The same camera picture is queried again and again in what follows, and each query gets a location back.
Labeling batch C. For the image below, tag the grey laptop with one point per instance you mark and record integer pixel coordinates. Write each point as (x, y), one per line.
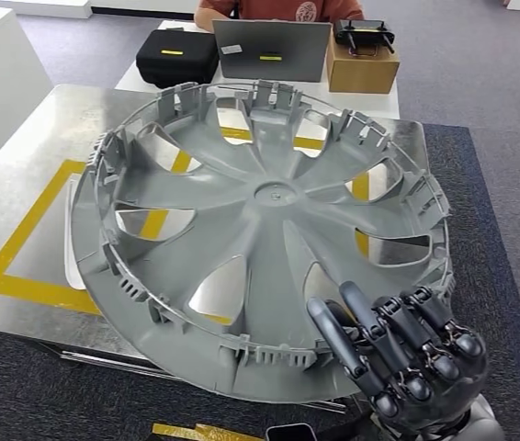
(274, 48)

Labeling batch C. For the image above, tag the brown cardboard box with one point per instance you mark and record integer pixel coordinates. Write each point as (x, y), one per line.
(361, 73)

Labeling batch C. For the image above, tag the black carry case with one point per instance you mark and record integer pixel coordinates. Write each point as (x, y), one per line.
(177, 61)

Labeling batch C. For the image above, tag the black remote controller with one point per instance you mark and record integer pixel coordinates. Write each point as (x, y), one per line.
(363, 29)

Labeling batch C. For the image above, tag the steel workbench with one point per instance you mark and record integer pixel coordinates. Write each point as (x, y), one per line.
(26, 182)

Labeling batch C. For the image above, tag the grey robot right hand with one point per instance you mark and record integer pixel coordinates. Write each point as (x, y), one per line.
(420, 371)

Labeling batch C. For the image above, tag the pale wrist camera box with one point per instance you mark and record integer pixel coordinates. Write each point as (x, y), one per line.
(290, 433)

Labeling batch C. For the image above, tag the white plastic shell part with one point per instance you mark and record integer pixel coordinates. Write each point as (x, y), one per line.
(72, 243)

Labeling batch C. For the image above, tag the person at desk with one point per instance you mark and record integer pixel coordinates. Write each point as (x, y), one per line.
(283, 9)

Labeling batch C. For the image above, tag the yellow tape on workbench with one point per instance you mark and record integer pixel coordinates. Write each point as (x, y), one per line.
(35, 213)

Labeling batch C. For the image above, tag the grey plastic wheel cover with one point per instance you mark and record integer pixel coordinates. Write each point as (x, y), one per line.
(264, 243)

